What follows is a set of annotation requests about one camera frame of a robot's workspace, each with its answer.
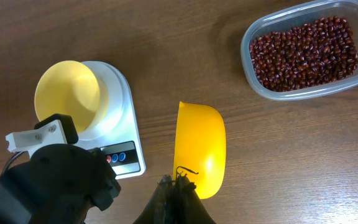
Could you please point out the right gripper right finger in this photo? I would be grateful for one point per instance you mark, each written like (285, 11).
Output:
(188, 206)

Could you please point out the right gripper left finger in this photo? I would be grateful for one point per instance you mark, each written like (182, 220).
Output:
(157, 210)

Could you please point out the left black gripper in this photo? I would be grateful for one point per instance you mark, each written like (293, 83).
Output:
(59, 184)

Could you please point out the yellow measuring scoop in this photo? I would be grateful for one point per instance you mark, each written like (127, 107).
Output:
(200, 148)

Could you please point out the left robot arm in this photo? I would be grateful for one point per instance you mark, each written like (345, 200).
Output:
(59, 184)

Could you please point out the white digital kitchen scale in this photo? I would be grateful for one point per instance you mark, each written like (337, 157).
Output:
(116, 133)

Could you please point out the yellow plastic bowl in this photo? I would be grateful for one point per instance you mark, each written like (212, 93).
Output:
(71, 88)

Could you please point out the red adzuki beans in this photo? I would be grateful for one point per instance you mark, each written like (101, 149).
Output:
(313, 54)

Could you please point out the clear plastic food container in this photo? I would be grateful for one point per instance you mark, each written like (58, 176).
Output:
(294, 17)

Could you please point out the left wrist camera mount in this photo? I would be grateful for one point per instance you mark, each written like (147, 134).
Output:
(56, 129)

